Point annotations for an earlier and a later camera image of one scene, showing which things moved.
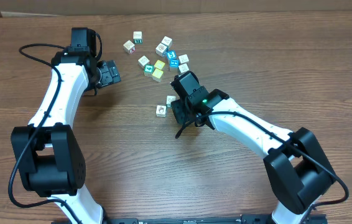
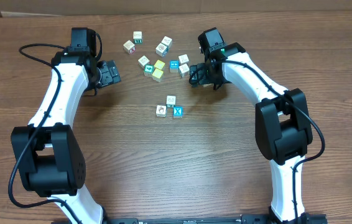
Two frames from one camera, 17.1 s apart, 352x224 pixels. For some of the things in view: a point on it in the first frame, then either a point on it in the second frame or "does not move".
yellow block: (159, 64) does not move
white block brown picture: (183, 68) does not move
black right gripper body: (178, 109) -> (196, 74)
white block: (183, 58) does not move
